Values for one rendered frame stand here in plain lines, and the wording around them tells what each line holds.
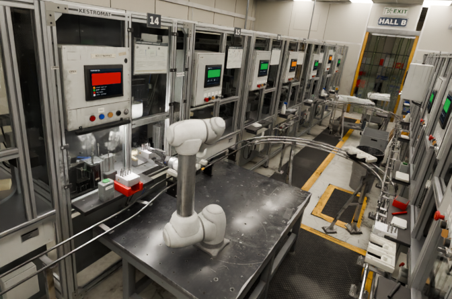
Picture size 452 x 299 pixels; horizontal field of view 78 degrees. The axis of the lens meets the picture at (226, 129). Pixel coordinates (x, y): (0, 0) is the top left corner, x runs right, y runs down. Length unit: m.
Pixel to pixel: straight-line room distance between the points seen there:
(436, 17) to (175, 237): 9.02
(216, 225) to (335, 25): 8.77
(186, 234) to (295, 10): 9.32
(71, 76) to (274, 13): 9.37
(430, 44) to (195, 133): 8.72
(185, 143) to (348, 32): 8.75
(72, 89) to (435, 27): 9.11
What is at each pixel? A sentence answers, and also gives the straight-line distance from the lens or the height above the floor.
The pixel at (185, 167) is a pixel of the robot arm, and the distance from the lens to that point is 1.53.
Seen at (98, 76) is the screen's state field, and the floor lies 1.67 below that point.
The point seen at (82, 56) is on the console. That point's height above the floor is 1.78.
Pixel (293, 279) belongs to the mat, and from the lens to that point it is 2.84.
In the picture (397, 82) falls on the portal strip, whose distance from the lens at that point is 9.76.
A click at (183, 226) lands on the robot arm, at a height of 0.93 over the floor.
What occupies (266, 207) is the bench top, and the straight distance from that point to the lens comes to 2.38.
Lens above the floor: 1.96
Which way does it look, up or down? 19 degrees down
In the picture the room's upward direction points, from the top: 6 degrees clockwise
